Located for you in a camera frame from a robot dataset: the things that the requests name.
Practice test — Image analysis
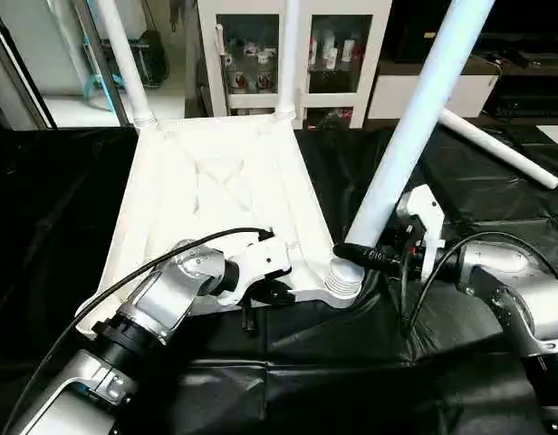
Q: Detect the white plastic table top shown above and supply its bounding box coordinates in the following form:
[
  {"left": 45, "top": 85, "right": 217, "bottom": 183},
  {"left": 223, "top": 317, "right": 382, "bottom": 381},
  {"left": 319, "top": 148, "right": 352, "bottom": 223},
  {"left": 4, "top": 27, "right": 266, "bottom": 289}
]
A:
[{"left": 75, "top": 111, "right": 363, "bottom": 338}]

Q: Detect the white plastic table leg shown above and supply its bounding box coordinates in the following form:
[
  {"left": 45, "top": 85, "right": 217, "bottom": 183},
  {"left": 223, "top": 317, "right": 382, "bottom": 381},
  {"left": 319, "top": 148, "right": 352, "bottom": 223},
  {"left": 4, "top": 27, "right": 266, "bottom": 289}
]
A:
[
  {"left": 274, "top": 0, "right": 301, "bottom": 121},
  {"left": 96, "top": 0, "right": 159, "bottom": 130},
  {"left": 326, "top": 0, "right": 495, "bottom": 298},
  {"left": 438, "top": 107, "right": 558, "bottom": 191}
]

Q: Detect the white drawer unit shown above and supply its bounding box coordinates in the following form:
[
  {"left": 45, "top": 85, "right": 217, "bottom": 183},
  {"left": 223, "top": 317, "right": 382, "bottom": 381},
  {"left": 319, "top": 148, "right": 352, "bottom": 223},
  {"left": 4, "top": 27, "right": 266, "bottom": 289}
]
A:
[{"left": 368, "top": 74, "right": 499, "bottom": 121}]

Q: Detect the white glass door cabinet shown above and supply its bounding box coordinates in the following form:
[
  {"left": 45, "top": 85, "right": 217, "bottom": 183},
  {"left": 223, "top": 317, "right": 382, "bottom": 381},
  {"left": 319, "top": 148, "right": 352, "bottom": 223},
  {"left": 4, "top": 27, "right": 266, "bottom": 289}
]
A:
[{"left": 196, "top": 0, "right": 393, "bottom": 130}]

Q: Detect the black work mat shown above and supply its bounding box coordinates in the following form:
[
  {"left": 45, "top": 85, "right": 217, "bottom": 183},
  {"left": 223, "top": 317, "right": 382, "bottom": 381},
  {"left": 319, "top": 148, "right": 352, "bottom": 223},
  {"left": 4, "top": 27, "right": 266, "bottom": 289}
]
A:
[{"left": 0, "top": 118, "right": 558, "bottom": 435}]

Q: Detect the teal plastic object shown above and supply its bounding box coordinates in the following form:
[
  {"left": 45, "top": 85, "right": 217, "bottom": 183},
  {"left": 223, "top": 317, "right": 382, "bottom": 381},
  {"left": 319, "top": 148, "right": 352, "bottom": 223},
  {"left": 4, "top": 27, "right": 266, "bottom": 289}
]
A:
[{"left": 84, "top": 72, "right": 124, "bottom": 111}]

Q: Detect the grey metal pole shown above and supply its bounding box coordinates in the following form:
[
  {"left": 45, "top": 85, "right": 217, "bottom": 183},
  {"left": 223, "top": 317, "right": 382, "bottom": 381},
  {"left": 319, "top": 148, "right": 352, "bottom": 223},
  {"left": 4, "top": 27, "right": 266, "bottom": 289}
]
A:
[{"left": 75, "top": 0, "right": 133, "bottom": 128}]

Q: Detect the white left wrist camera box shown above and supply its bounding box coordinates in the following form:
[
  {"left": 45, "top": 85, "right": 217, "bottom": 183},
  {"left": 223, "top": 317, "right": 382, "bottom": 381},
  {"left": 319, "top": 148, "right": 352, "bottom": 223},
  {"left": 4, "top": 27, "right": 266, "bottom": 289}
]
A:
[{"left": 223, "top": 234, "right": 293, "bottom": 307}]

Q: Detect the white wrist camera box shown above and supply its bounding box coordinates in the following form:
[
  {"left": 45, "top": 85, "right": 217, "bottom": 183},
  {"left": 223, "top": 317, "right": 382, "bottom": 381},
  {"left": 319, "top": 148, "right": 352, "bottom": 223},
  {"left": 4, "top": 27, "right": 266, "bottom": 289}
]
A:
[
  {"left": 223, "top": 234, "right": 293, "bottom": 307},
  {"left": 397, "top": 184, "right": 446, "bottom": 282}
]

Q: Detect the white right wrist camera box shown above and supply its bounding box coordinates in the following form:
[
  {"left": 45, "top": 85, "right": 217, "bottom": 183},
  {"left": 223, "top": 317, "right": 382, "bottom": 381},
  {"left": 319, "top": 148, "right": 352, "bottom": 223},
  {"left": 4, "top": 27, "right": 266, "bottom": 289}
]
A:
[{"left": 397, "top": 184, "right": 446, "bottom": 282}]

